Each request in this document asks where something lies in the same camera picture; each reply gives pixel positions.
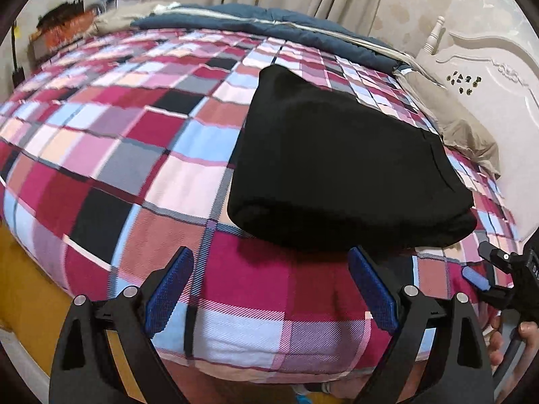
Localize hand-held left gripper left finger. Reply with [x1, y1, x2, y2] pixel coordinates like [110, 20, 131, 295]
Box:
[48, 246, 195, 404]

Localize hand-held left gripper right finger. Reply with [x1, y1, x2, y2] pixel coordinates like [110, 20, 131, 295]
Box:
[347, 245, 495, 404]

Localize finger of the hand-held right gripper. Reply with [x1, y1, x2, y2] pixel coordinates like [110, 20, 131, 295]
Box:
[462, 266, 516, 308]
[479, 241, 525, 272]

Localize black pants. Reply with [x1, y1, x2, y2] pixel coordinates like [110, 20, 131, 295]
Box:
[226, 64, 478, 253]

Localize person's right hand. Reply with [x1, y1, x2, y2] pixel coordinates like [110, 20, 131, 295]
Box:
[488, 315, 539, 371]

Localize beige pillow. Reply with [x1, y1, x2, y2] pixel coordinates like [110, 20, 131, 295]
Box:
[393, 65, 502, 177]

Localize white carved headboard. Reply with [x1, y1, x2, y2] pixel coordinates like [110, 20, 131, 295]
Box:
[415, 16, 539, 245]

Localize plaid bed sheet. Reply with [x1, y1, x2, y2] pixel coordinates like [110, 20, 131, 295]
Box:
[0, 29, 520, 383]

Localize group of dark stickers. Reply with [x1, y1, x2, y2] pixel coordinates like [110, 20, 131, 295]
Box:
[446, 72, 483, 95]

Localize black and yellow tool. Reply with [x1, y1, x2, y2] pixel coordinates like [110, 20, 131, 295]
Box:
[10, 19, 24, 87]

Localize beige cloth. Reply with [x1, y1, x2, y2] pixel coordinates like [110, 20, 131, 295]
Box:
[90, 2, 178, 34]

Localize orange and black box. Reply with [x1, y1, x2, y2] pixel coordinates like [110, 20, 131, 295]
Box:
[29, 0, 99, 57]

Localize dark blue quilt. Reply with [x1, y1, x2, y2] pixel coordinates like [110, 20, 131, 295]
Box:
[130, 3, 415, 76]

